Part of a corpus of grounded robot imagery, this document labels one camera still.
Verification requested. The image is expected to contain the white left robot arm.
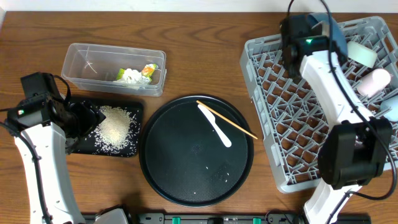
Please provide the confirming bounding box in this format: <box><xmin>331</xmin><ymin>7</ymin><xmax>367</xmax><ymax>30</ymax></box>
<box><xmin>1</xmin><ymin>72</ymin><xmax>132</xmax><ymax>223</ymax></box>

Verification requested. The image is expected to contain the clear plastic waste bin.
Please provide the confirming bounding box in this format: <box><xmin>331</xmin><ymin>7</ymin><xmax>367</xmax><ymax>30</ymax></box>
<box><xmin>62</xmin><ymin>43</ymin><xmax>167</xmax><ymax>96</ymax></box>

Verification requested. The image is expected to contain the wooden chopstick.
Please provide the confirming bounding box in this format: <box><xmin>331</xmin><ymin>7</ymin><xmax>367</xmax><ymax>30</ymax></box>
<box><xmin>196</xmin><ymin>100</ymin><xmax>258</xmax><ymax>139</ymax></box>

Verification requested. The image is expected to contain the pink cup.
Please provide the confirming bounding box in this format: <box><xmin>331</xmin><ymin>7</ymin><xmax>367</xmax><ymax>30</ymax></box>
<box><xmin>357</xmin><ymin>68</ymin><xmax>392</xmax><ymax>98</ymax></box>

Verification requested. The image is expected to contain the green bowl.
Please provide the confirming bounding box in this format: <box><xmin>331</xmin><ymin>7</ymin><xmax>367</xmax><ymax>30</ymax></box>
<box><xmin>347</xmin><ymin>41</ymin><xmax>377</xmax><ymax>68</ymax></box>

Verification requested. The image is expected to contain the white paper napkin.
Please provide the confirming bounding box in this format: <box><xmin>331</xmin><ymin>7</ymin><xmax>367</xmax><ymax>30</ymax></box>
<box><xmin>116</xmin><ymin>68</ymin><xmax>152</xmax><ymax>85</ymax></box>

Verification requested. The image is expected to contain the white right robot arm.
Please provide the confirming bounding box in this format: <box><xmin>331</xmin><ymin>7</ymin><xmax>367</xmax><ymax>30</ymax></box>
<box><xmin>280</xmin><ymin>13</ymin><xmax>392</xmax><ymax>223</ymax></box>

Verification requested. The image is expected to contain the pile of white rice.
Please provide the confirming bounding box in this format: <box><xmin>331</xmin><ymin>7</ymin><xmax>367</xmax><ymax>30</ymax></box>
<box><xmin>89</xmin><ymin>106</ymin><xmax>141</xmax><ymax>157</ymax></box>

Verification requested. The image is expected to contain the white plastic spoon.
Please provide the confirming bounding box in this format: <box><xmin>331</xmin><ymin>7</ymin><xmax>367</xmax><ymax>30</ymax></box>
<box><xmin>198</xmin><ymin>105</ymin><xmax>232</xmax><ymax>147</ymax></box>

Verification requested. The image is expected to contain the black aluminium rail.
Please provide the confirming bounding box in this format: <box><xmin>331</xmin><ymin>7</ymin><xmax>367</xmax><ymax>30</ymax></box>
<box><xmin>82</xmin><ymin>212</ymin><xmax>373</xmax><ymax>224</ymax></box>

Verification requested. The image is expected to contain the light blue cup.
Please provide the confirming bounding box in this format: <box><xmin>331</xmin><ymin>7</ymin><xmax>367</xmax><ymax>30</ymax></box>
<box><xmin>380</xmin><ymin>95</ymin><xmax>398</xmax><ymax>122</ymax></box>

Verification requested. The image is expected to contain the grey plastic dishwasher rack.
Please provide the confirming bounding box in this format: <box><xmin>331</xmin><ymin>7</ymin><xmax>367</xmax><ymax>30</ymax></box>
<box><xmin>240</xmin><ymin>16</ymin><xmax>397</xmax><ymax>194</ymax></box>

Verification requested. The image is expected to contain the blue plate with rice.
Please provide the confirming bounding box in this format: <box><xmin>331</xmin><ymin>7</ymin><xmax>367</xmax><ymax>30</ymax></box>
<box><xmin>307</xmin><ymin>12</ymin><xmax>348</xmax><ymax>64</ymax></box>

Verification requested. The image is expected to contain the black rectangular tray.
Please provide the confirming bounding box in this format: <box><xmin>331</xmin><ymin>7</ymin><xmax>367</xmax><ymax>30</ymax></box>
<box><xmin>72</xmin><ymin>96</ymin><xmax>143</xmax><ymax>156</ymax></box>

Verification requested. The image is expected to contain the yellow green snack wrapper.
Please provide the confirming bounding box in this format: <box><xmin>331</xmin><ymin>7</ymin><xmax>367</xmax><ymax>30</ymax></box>
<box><xmin>116</xmin><ymin>63</ymin><xmax>159</xmax><ymax>84</ymax></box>

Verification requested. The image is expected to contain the round black serving tray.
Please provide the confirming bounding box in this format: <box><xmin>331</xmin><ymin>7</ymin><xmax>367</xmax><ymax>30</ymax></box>
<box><xmin>139</xmin><ymin>95</ymin><xmax>254</xmax><ymax>207</ymax></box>

